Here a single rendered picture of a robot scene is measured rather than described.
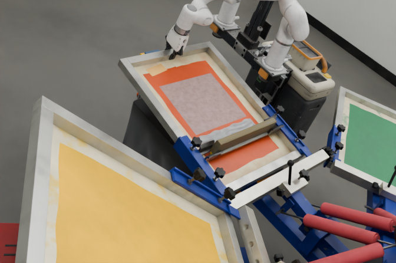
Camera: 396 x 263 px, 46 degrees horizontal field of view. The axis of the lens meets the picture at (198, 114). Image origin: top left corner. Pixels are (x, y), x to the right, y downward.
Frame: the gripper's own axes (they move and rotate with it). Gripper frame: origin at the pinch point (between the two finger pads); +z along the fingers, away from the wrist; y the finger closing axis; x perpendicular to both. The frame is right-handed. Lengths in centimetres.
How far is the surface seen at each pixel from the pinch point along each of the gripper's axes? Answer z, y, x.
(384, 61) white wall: 100, 5, -380
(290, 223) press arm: 7, -99, 0
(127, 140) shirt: 41.2, -16.9, 21.9
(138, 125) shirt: 25.6, -19.0, 22.5
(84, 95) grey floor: 129, 80, -29
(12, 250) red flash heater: -6, -64, 108
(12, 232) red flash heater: -5, -58, 106
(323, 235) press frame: -8, -111, 5
